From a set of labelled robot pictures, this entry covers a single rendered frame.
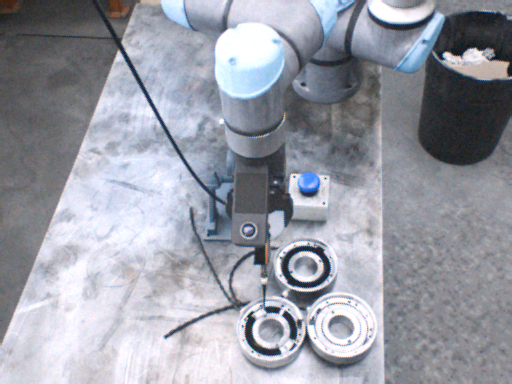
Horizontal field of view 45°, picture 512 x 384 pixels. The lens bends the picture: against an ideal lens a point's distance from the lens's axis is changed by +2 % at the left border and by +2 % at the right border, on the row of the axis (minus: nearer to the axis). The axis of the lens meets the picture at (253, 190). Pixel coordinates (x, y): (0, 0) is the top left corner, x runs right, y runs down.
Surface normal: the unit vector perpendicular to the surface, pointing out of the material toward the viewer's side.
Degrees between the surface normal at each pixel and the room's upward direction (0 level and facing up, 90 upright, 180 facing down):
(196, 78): 0
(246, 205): 31
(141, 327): 0
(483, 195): 0
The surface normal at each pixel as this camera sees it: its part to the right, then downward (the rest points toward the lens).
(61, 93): -0.06, -0.61
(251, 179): -0.10, -0.12
